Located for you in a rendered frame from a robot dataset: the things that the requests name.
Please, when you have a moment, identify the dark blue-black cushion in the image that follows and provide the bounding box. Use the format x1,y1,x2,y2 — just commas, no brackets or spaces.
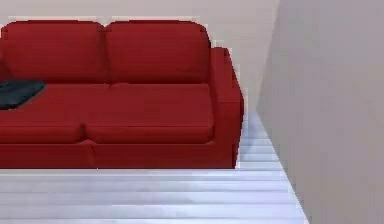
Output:
0,79,47,111

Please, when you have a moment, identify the red sofa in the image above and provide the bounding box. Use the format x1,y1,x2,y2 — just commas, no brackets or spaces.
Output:
0,19,245,170

